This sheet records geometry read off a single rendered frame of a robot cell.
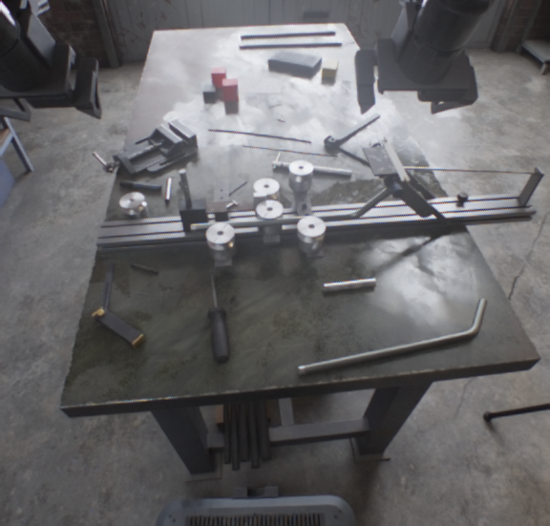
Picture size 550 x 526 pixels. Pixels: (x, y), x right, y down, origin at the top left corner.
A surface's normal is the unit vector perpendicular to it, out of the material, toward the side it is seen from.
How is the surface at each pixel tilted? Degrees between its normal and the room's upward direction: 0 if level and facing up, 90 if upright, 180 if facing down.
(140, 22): 90
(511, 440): 0
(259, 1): 90
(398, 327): 0
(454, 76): 30
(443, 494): 0
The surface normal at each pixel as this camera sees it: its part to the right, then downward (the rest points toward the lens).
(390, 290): 0.00, -0.66
